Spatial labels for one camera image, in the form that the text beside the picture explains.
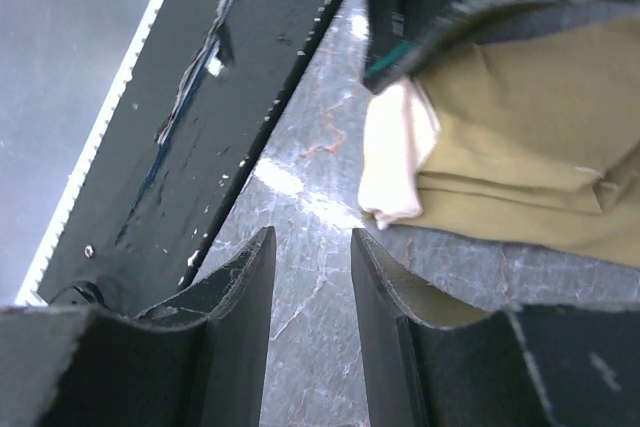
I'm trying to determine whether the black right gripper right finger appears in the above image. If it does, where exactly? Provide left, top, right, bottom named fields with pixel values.
left=351, top=229, right=639, bottom=426

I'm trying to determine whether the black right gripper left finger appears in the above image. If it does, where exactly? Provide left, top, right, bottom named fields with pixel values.
left=1, top=227, right=276, bottom=426

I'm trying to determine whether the olive green white-band underwear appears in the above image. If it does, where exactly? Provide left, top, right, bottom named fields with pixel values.
left=357, top=15, right=639, bottom=267

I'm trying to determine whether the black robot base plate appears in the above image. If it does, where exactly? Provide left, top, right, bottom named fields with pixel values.
left=38, top=0, right=342, bottom=315

